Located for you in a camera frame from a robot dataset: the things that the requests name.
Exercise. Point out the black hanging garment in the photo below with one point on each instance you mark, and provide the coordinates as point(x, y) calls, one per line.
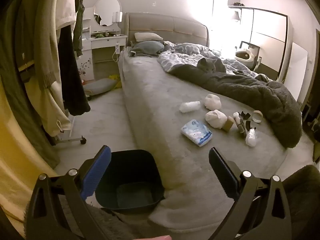
point(73, 80)

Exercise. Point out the brown cardboard roll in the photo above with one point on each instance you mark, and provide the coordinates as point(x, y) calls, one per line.
point(228, 124)

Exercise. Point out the cream hanging garment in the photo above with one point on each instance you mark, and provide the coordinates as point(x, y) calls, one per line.
point(51, 110)

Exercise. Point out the white table lamp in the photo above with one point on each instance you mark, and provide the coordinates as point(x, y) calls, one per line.
point(117, 17)

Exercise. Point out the clear plastic bottle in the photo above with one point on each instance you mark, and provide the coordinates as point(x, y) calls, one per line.
point(190, 106)

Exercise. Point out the white wall panel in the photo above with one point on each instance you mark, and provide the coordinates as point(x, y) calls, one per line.
point(297, 72)

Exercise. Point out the grey floor cushion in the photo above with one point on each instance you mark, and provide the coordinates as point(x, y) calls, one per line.
point(100, 86)

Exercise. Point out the oval mirror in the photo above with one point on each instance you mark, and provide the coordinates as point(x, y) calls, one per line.
point(107, 8)

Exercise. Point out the beige upholstered headboard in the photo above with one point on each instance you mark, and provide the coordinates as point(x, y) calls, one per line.
point(170, 27)

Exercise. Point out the grey cat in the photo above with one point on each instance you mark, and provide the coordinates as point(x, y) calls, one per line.
point(211, 65)

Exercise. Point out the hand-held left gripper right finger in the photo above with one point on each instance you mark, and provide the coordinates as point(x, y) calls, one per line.
point(222, 175)

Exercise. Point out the grey pillow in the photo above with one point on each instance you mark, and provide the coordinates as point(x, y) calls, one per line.
point(147, 47)

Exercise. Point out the black curved plastic piece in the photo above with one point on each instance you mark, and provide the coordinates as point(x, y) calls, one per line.
point(250, 125)
point(244, 115)

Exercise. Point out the blue tissue packet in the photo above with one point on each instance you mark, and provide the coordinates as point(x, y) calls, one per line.
point(197, 132)

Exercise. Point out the clear plastic wrap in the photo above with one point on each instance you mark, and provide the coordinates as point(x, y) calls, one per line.
point(251, 137)

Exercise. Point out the dark green knit garment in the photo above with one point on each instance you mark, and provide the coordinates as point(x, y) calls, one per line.
point(78, 30)

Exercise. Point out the white shirt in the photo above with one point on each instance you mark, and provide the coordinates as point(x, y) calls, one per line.
point(65, 5)

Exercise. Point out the dark olive coat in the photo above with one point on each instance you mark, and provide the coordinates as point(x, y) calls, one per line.
point(15, 67)

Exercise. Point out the patterned grey white duvet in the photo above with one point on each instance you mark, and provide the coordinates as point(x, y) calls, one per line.
point(180, 57)

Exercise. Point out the white wardrobe with dark frame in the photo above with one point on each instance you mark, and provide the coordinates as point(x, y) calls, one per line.
point(265, 35)

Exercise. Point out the small green table items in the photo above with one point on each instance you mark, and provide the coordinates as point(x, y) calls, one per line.
point(102, 34)

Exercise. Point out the black plastic bin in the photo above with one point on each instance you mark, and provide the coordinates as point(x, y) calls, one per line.
point(130, 170)

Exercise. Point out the white paper ball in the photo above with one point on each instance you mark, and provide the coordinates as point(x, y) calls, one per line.
point(215, 119)
point(213, 102)

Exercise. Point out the grey fleece robe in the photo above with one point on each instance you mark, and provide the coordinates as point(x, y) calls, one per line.
point(305, 192)

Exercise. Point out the dark grey fleece blanket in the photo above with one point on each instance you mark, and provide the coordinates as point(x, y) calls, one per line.
point(262, 95)

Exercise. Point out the person's left hand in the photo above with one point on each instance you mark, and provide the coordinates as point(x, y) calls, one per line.
point(162, 237)

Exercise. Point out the beige cat house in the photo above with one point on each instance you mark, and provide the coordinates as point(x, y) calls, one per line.
point(246, 55)

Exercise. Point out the bed with grey sheet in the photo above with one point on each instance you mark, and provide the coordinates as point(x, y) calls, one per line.
point(155, 110)

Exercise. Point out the white wrapper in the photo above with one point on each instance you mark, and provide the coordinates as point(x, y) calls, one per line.
point(238, 122)

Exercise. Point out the white dressing table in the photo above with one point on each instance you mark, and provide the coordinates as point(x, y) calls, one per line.
point(107, 41)

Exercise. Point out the beige knit cardigan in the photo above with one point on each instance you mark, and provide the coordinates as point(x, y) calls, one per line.
point(46, 42)

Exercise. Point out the white wheeled clothes rack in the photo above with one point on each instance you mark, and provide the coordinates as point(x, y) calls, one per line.
point(72, 138)

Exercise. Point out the white pillow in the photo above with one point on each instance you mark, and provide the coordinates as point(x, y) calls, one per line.
point(147, 37)

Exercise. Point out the yellow bag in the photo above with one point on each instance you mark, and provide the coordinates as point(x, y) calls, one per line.
point(115, 78)

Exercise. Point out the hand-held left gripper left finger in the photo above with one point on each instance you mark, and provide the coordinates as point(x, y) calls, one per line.
point(96, 171)

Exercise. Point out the wall shelf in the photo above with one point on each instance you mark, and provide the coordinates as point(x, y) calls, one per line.
point(236, 5)

